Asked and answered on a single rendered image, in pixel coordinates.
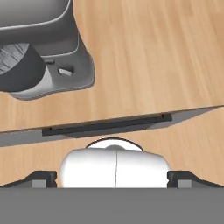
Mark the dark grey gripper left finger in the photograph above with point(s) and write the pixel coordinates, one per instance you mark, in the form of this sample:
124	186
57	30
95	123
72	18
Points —
43	178

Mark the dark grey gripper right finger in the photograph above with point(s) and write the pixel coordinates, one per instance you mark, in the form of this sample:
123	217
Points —
180	178

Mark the white rounded object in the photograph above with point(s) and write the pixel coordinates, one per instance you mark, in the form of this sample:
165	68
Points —
116	167

